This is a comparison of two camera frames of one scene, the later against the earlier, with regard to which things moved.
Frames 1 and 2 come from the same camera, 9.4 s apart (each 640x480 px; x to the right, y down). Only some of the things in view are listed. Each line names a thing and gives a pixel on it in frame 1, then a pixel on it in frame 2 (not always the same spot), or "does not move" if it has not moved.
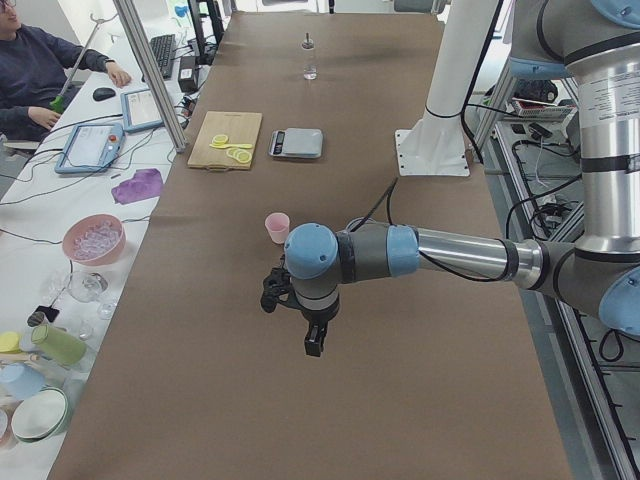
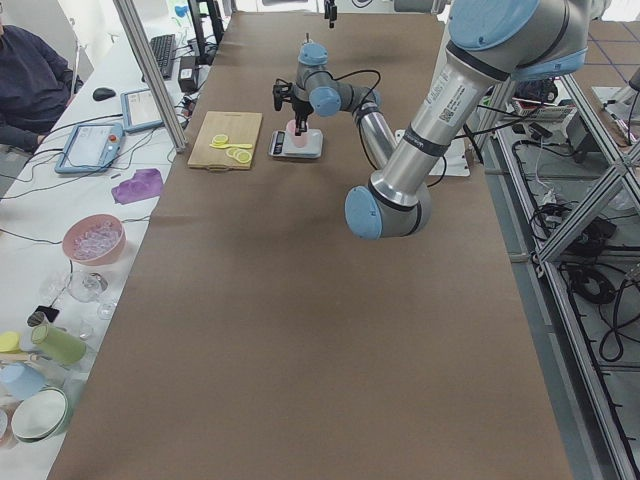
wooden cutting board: (238, 127) does not move
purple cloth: (146, 183) does not move
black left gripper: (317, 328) → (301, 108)
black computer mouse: (103, 93) does not move
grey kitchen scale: (296, 143) does not move
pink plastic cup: (277, 224) → (297, 140)
